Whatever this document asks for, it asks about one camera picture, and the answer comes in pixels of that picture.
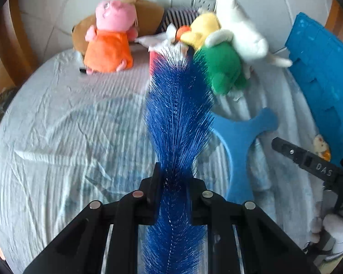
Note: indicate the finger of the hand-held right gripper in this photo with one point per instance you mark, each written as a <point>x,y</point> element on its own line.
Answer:
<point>303,159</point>

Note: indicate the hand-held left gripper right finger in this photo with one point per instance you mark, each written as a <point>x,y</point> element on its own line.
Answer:
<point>197,202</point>

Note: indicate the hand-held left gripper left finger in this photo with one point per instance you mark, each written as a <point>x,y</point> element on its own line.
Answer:
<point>153,194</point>

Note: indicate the blue plastic boomerang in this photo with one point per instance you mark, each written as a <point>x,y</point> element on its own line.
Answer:
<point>237,148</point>

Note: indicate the blue plastic storage crate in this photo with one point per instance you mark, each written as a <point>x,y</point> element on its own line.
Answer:
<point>317,71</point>

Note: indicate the pink white round plush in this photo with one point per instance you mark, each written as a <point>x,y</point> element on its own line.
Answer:
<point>340,231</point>

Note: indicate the small yellow doll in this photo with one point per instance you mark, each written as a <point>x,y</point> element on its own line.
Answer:
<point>320,145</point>

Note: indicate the yellow green duck plush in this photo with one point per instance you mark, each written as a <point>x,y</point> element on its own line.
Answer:
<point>223,62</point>

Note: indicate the white shark plush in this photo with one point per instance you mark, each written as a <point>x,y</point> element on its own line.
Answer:
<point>245,31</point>

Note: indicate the pink pig plush orange dress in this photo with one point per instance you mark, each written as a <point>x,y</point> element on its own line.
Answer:
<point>108,48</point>

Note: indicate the pink tissue pack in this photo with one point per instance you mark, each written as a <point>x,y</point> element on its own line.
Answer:
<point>157,41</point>

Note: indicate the striped plush toy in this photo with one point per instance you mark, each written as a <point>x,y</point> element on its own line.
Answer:
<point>174,18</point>

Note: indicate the brown capybara plush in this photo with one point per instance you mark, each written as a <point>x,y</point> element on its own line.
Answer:
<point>148,14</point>

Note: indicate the wooden door frame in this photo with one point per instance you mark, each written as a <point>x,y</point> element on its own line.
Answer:
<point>336,20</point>
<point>8,34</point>

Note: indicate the white wall socket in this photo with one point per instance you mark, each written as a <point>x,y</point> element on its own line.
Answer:
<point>204,2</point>

